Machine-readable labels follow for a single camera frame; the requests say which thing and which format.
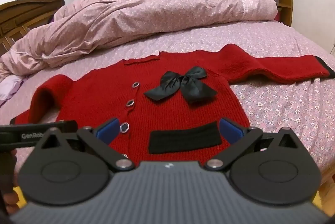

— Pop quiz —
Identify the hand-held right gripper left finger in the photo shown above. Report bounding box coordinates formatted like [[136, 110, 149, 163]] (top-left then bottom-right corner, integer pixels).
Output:
[[34, 117, 135, 172]]

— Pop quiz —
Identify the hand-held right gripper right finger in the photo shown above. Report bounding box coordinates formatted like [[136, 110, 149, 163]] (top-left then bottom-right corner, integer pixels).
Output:
[[204, 118, 301, 172]]

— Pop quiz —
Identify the red knit cardigan sweater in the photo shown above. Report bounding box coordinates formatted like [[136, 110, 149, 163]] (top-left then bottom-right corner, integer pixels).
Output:
[[10, 44, 331, 164]]

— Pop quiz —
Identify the person's left hand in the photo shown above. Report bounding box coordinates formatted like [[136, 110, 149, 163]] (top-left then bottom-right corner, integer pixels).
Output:
[[1, 149, 21, 215]]

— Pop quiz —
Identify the pink floral bed sheet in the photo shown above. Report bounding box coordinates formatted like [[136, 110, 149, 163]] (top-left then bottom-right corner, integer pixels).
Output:
[[0, 19, 335, 188]]

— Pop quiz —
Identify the lilac frilled pillow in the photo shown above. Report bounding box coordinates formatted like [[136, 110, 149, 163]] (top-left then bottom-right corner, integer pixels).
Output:
[[0, 75, 29, 107]]

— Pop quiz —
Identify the pink floral duvet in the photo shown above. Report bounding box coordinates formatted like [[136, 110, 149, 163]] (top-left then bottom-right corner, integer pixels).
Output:
[[0, 0, 278, 77]]

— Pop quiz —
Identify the dark wooden headboard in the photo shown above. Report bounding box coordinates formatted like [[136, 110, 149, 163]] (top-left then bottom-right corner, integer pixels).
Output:
[[0, 0, 66, 57]]

